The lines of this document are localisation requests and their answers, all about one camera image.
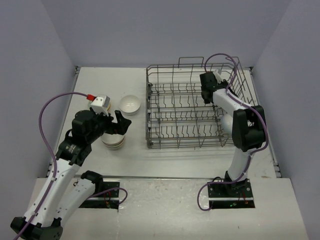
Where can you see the grey wire dish rack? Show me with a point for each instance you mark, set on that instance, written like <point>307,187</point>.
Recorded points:
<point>176,115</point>

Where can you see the beige bowl orange flower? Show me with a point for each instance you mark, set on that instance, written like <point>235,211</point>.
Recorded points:
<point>112,139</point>

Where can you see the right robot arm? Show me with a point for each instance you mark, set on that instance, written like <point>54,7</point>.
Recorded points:
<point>249,130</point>

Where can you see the white bowl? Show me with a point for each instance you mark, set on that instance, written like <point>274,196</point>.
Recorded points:
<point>130,105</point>
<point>227,123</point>

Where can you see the beige bowl small flowers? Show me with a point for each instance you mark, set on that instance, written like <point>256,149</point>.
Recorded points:
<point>120,143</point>

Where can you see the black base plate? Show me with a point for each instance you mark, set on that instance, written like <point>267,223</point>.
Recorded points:
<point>109,200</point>
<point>230,196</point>

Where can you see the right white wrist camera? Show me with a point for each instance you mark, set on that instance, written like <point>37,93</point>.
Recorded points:
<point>219,78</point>

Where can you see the white bowl front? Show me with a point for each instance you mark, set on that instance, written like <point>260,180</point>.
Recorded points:
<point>227,123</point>

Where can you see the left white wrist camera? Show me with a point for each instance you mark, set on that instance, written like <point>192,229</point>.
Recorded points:
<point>101,96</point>

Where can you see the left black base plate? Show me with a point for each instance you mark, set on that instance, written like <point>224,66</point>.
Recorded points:
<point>109,200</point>

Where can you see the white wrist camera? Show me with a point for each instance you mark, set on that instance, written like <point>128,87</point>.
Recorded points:
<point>101,96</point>
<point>219,78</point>

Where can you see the yellow checked bowl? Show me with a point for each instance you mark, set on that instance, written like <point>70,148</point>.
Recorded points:
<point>99,105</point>

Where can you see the beige bowl colourful leaves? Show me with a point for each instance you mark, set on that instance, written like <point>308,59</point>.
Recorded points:
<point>114,148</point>

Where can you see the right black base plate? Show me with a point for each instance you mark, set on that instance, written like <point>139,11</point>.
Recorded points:
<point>230,196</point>

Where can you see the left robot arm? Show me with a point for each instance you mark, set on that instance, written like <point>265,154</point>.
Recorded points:
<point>46,218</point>

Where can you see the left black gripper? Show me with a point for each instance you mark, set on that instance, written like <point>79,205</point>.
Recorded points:
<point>122,126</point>

